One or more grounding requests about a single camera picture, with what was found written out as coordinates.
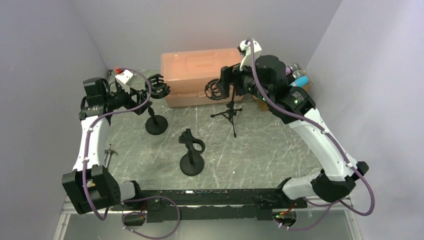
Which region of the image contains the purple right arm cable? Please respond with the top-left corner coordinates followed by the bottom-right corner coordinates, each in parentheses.
top-left (246, 38), bottom-right (376, 232)

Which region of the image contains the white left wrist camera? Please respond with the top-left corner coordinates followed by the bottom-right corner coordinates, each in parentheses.
top-left (115, 69), bottom-right (134, 85)

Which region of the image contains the pink plastic storage box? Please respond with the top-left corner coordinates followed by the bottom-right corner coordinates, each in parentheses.
top-left (160, 48), bottom-right (242, 108)

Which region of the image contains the black tripod shock mount stand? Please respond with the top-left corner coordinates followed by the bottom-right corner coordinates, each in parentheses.
top-left (204, 78), bottom-right (243, 138)

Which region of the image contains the blue plastic microphone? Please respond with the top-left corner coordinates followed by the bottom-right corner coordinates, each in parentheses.
top-left (290, 75), bottom-right (310, 88)

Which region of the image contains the black glitter microphone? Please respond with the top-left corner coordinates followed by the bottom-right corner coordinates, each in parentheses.
top-left (291, 69), bottom-right (305, 80)

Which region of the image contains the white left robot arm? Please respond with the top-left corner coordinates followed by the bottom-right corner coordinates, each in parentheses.
top-left (61, 75), bottom-right (163, 221)

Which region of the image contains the black shock mount round-base stand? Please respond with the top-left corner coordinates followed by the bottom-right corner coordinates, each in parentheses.
top-left (144, 74), bottom-right (171, 136)

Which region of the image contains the grey metal hammer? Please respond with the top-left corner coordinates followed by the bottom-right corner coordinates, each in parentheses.
top-left (104, 144), bottom-right (118, 168)

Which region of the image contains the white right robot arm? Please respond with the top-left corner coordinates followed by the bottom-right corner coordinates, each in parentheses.
top-left (216, 55), bottom-right (369, 203)

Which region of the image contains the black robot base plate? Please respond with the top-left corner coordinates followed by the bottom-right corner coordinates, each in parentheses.
top-left (112, 188), bottom-right (307, 223)

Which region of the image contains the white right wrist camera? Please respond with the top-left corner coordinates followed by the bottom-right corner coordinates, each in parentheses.
top-left (237, 38), bottom-right (262, 71)

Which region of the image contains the brown cardboard box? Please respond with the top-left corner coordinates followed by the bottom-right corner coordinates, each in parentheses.
top-left (254, 69), bottom-right (312, 112)

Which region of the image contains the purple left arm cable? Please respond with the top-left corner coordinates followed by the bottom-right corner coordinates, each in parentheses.
top-left (81, 67), bottom-right (181, 240)

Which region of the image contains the black clip round-base stand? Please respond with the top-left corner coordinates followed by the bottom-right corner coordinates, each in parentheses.
top-left (178, 128), bottom-right (206, 177)

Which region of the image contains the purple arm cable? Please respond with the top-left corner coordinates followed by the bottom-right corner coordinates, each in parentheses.
top-left (81, 67), bottom-right (181, 240)
top-left (246, 38), bottom-right (376, 232)

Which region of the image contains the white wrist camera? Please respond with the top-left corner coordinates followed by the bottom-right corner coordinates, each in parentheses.
top-left (237, 38), bottom-right (262, 71)
top-left (115, 69), bottom-right (134, 85)

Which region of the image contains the purple glitter microphone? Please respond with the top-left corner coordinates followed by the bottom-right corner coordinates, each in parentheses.
top-left (285, 62), bottom-right (301, 76)

